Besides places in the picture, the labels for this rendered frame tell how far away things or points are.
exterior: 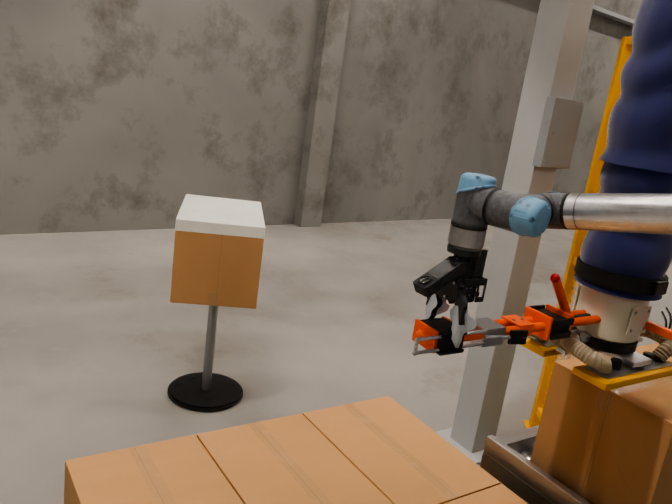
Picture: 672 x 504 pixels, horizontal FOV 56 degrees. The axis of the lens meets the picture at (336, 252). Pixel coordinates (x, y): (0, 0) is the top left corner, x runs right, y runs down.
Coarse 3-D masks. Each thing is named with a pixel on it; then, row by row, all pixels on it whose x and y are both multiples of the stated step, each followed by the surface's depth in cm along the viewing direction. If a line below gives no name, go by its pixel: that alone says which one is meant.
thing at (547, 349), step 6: (528, 336) 174; (528, 342) 171; (534, 342) 172; (540, 342) 171; (528, 348) 171; (534, 348) 169; (540, 348) 168; (546, 348) 168; (552, 348) 169; (540, 354) 168; (546, 354) 167; (552, 354) 169; (558, 354) 170
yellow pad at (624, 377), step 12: (612, 360) 159; (576, 372) 158; (588, 372) 157; (612, 372) 157; (624, 372) 158; (636, 372) 160; (648, 372) 162; (660, 372) 163; (600, 384) 152; (612, 384) 152; (624, 384) 155
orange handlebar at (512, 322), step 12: (576, 312) 163; (504, 324) 149; (516, 324) 147; (528, 324) 147; (540, 324) 150; (576, 324) 157; (588, 324) 160; (648, 324) 163; (420, 336) 134; (468, 336) 137; (480, 336) 139
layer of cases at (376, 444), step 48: (240, 432) 208; (288, 432) 212; (336, 432) 216; (384, 432) 221; (432, 432) 225; (96, 480) 175; (144, 480) 178; (192, 480) 181; (240, 480) 184; (288, 480) 187; (336, 480) 190; (384, 480) 194; (432, 480) 197; (480, 480) 201
